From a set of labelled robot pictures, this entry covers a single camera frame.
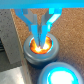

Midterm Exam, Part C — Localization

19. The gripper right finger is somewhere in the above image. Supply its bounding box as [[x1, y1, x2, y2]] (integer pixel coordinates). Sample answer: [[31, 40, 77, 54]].
[[40, 8, 63, 47]]

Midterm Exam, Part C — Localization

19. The blue button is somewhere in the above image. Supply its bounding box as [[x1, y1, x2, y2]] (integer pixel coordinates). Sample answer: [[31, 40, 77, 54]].
[[37, 60, 84, 84]]

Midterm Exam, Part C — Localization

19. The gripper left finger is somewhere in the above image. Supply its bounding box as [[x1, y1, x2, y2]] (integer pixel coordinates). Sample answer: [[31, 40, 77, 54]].
[[14, 8, 42, 47]]

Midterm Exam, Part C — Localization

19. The wooden drawer box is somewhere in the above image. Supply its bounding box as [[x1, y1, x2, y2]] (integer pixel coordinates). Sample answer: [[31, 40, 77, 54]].
[[9, 7, 84, 84]]

